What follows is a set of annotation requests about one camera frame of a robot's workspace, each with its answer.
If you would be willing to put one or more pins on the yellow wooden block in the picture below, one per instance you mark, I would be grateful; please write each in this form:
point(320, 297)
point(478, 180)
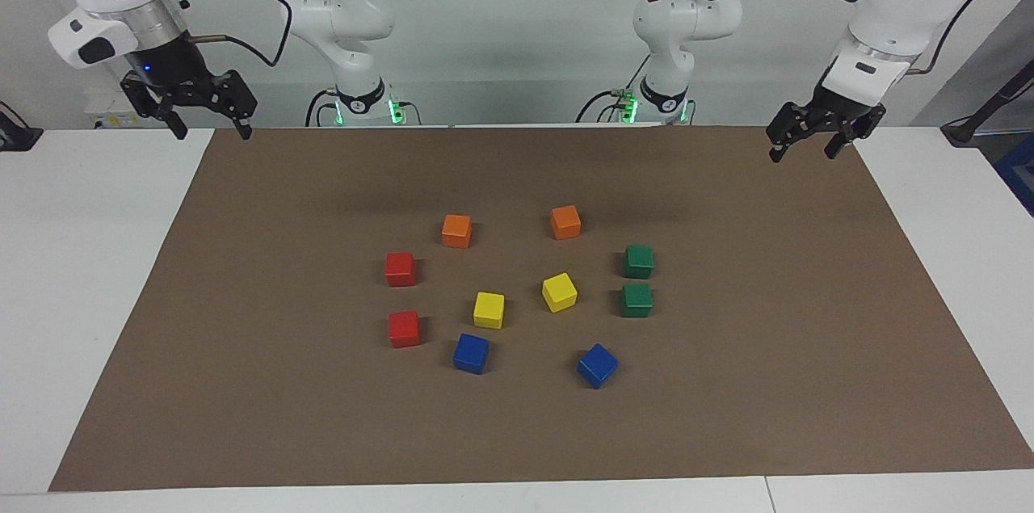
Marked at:
point(559, 292)
point(489, 311)

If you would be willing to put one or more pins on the black stand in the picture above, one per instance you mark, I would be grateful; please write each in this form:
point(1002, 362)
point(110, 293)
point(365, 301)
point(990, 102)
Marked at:
point(961, 132)

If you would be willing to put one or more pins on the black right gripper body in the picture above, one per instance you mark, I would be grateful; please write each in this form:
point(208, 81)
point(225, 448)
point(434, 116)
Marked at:
point(170, 69)

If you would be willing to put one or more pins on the red wooden block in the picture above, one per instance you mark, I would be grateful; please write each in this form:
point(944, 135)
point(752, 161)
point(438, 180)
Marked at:
point(400, 271)
point(404, 330)

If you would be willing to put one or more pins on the green wooden block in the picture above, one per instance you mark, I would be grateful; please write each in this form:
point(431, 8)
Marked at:
point(638, 262)
point(636, 301)

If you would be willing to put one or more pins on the blue crate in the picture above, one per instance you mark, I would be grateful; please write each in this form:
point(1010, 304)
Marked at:
point(1019, 174)

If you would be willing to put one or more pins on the black device base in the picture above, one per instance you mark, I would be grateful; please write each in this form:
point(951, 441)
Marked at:
point(16, 137)

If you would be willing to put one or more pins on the blue wooden block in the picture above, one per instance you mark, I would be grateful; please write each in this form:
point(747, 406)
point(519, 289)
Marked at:
point(597, 366)
point(470, 355)

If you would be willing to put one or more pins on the white power strip box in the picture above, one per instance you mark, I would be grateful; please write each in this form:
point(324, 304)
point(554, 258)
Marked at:
point(105, 105)

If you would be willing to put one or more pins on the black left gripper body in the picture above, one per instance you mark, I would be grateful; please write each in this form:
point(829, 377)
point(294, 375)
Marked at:
point(836, 109)

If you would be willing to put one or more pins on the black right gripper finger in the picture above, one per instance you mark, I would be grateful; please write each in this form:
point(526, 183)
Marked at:
point(241, 105)
point(174, 124)

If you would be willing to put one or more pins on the brown table mat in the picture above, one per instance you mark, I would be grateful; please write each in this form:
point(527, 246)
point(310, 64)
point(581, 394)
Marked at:
point(727, 416)

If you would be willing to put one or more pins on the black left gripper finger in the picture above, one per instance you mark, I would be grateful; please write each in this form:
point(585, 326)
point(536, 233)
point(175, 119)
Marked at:
point(788, 125)
point(860, 125)

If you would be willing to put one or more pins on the orange wooden block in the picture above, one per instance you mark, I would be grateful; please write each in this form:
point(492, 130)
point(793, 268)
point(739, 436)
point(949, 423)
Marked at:
point(565, 223)
point(456, 232)

